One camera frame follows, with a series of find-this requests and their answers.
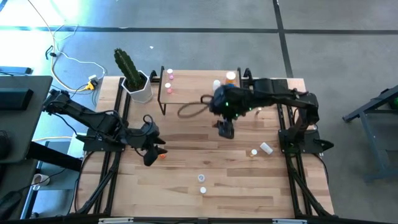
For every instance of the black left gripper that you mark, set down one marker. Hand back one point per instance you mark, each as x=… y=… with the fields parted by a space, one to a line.
x=141 y=137

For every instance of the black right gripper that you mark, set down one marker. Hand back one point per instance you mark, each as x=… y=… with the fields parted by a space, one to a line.
x=231 y=101

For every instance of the small orange pill bottle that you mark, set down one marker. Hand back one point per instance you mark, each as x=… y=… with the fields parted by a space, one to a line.
x=162 y=156

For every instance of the pale yellow clear bottle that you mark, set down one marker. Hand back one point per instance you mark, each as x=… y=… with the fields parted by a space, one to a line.
x=253 y=152

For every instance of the white bottle ribbed cap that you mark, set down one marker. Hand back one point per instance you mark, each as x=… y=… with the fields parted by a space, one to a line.
x=266 y=148

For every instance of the white opaque pill bottle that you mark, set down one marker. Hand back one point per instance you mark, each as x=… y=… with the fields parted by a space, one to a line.
x=216 y=84

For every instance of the amber pill bottle white cap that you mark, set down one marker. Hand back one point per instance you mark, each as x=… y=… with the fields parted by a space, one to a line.
x=230 y=76

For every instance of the clear pill bottle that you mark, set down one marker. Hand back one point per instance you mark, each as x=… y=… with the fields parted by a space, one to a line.
x=201 y=178

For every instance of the pink pill bottle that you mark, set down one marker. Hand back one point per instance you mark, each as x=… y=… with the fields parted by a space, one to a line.
x=168 y=88
x=170 y=74

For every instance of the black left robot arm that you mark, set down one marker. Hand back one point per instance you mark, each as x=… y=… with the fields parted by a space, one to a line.
x=87 y=116

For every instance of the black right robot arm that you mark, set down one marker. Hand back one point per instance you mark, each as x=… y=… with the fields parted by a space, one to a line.
x=286 y=93

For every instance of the wooden shelf black legs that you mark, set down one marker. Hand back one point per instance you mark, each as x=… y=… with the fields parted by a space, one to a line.
x=192 y=90

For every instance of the green cactus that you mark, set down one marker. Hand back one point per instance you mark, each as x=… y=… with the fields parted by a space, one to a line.
x=127 y=67

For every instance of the white yellow power plug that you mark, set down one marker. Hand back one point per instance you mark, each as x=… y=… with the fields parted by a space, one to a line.
x=93 y=78

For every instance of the black desk beam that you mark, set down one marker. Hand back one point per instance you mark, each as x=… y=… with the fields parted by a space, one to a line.
x=53 y=155

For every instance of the white mug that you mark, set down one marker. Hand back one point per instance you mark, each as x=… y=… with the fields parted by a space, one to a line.
x=40 y=180

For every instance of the black desk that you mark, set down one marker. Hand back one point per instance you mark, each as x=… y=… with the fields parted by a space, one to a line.
x=25 y=124

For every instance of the black rectangular box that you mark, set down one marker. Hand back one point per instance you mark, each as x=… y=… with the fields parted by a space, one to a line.
x=15 y=99

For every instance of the dark flat device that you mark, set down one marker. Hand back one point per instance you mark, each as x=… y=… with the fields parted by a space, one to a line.
x=15 y=70

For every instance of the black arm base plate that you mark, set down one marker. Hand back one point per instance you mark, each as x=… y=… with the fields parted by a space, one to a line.
x=306 y=141
x=99 y=143

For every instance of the black aluminium table frame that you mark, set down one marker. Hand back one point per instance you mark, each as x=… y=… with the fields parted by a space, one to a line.
x=174 y=222

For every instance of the silver bracket plate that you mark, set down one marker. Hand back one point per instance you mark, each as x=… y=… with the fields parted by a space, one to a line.
x=115 y=220
x=289 y=221

